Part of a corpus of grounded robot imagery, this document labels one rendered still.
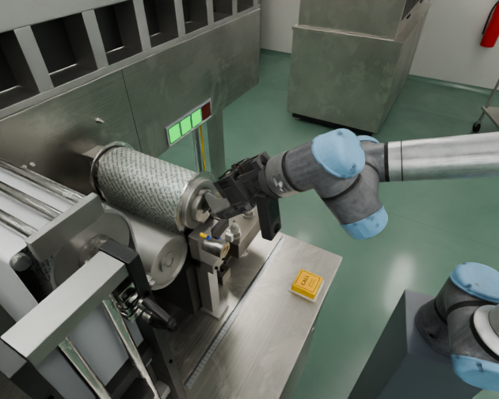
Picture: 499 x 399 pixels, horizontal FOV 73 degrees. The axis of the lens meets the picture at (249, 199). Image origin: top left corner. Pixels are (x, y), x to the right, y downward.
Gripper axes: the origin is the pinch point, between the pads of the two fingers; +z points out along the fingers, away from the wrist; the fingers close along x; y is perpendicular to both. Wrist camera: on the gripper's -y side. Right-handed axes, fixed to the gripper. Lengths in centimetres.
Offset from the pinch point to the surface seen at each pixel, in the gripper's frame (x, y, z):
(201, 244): 6.2, -3.7, 3.7
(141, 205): 7.5, 10.4, 11.0
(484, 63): -449, -118, -2
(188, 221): 6.3, 2.6, 2.0
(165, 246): 13.3, 1.8, 3.3
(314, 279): -16.1, -37.2, 3.9
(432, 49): -449, -74, 40
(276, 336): 3.6, -37.6, 7.3
